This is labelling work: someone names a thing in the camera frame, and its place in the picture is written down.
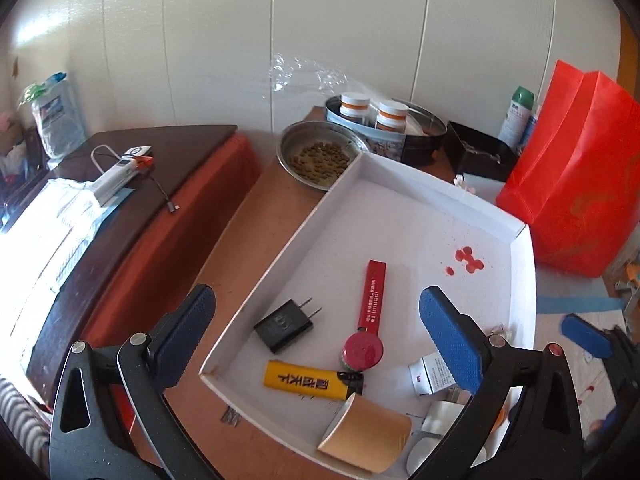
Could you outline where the black plug charger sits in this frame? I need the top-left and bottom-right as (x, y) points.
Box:
(253, 298), (322, 354)

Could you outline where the white cardboard tray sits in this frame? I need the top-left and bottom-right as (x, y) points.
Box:
(200, 154), (536, 479)

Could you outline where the black small box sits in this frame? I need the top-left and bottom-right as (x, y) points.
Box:
(442, 122), (518, 182)

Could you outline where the blue printed plastic bag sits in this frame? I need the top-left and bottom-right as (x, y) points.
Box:
(20, 72), (87, 165)

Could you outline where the green cap spray bottle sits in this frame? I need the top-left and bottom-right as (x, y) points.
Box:
(498, 86), (535, 151)

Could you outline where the red flat pen box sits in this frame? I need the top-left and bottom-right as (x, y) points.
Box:
(358, 260), (386, 335)

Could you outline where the metal bowl with pellets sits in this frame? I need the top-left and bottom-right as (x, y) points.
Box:
(277, 120), (370, 192)

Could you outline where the small white medicine box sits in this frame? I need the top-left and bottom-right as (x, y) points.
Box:
(408, 352), (456, 396)

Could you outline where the white power strip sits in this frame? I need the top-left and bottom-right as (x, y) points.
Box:
(89, 155), (139, 206)

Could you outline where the red gift bag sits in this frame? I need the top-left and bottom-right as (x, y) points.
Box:
(497, 61), (639, 278)

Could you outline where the white quilted mat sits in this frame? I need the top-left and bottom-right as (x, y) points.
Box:
(535, 307), (615, 438)

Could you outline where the red cap small bottle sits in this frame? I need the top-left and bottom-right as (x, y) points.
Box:
(341, 330), (384, 372)

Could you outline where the orange label pill bottle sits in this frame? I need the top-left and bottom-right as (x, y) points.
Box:
(338, 92), (370, 125)

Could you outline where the round decorated tin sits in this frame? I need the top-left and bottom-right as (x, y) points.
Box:
(324, 92), (447, 167)

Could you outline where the dark wooden side table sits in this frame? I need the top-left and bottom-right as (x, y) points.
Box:
(26, 125), (236, 406)

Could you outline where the brown tape roll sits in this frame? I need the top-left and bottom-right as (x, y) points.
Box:
(317, 393), (412, 474)

